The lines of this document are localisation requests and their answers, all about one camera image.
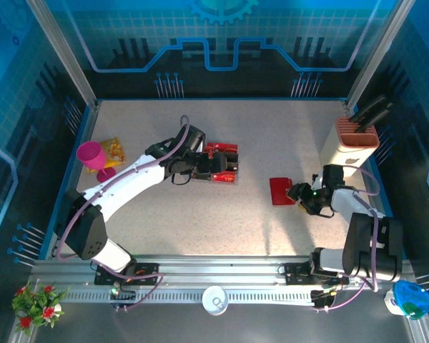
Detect yellow snack bag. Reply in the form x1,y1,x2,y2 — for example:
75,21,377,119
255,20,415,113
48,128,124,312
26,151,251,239
86,136,127,174

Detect white knife block pink top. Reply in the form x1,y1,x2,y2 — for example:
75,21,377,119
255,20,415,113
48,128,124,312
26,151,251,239
320,116,381,179

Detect red card holder wallet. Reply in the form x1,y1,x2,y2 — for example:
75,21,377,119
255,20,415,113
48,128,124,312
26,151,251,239
269,177,297,207

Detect red VIP credit card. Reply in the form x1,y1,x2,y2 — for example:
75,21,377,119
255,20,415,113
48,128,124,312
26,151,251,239
209,171,238,184

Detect black knife handle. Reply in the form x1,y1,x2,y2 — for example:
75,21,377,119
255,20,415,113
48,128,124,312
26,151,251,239
347,94,390,124
353,102,394,134

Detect artificial plant red flowers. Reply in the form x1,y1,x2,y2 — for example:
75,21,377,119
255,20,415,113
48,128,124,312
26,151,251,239
11,282,69,337

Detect aluminium frame post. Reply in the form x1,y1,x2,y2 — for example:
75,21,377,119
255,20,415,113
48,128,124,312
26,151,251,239
24,0,100,109
345,0,416,109

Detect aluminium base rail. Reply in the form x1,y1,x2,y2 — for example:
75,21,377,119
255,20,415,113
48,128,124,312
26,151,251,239
30,254,415,304

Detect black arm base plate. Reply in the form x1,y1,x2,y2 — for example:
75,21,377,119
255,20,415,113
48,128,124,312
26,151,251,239
284,262,350,287
94,262,161,287

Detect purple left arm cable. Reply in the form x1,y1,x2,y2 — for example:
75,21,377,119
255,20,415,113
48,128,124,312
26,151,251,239
55,114,192,312

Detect pink plastic goblet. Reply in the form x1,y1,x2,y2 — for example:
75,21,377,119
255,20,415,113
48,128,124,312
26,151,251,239
75,141,117,184

